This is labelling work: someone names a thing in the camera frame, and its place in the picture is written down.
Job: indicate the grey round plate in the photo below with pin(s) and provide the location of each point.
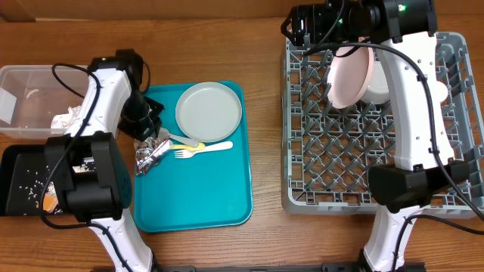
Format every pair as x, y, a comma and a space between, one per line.
208, 112

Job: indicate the white plastic cup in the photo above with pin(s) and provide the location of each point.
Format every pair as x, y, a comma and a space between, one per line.
442, 91

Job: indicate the foil wrapper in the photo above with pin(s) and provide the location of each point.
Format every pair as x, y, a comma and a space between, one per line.
149, 153

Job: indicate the white plastic fork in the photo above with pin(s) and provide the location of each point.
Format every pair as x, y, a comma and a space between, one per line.
186, 154

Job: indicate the grey plastic knife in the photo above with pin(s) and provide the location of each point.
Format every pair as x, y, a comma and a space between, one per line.
186, 141

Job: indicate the clear plastic bin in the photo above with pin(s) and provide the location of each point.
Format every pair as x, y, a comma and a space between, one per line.
31, 96

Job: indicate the grey dishwasher rack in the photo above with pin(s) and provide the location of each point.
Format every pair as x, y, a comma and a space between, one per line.
326, 153

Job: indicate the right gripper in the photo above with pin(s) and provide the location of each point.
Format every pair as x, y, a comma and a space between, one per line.
314, 13

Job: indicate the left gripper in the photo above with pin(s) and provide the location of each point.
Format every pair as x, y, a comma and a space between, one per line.
150, 128

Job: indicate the white napkin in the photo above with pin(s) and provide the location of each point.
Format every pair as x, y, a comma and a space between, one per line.
65, 120

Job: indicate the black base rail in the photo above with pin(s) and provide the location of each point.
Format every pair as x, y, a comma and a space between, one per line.
257, 269

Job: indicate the black plastic bin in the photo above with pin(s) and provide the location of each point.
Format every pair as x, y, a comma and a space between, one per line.
16, 159

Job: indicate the teal plastic tray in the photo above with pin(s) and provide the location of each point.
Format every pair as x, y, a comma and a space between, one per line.
208, 190

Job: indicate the yellow plastic spoon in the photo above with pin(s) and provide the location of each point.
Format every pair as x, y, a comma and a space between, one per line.
174, 146

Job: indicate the grey bowl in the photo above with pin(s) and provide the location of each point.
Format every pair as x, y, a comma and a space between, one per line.
377, 91

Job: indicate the orange food cube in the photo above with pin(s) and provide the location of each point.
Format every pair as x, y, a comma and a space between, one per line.
49, 203

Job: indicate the white rice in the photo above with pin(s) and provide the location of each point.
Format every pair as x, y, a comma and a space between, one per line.
36, 179

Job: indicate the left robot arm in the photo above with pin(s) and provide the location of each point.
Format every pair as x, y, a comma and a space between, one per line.
90, 177

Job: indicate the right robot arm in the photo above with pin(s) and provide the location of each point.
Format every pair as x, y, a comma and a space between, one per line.
402, 35

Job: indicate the pink round plate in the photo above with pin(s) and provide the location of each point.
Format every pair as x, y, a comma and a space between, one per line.
349, 76

